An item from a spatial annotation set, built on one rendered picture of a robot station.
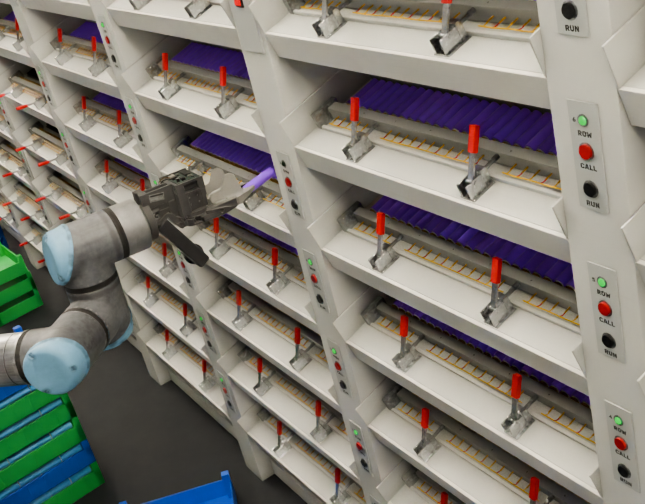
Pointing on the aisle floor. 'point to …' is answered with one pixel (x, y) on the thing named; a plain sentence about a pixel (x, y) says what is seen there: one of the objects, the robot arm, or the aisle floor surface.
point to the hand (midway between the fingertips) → (245, 191)
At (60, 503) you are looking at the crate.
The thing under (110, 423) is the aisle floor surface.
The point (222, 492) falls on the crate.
